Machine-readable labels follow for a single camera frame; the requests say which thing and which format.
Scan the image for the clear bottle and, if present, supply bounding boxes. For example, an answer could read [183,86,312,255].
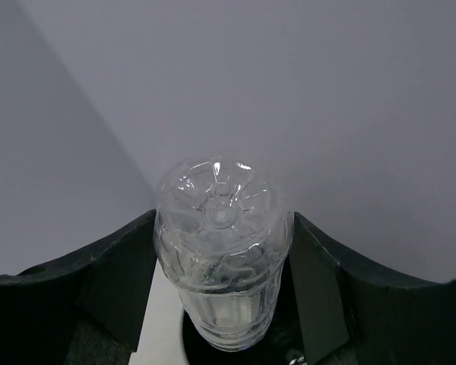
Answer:
[153,152,294,352]

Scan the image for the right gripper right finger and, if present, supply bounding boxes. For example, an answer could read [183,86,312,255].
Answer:
[290,214,456,364]

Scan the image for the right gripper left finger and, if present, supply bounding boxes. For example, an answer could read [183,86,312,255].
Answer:
[0,211,157,364]

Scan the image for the black round bin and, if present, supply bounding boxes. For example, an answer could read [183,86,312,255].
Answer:
[180,303,309,365]

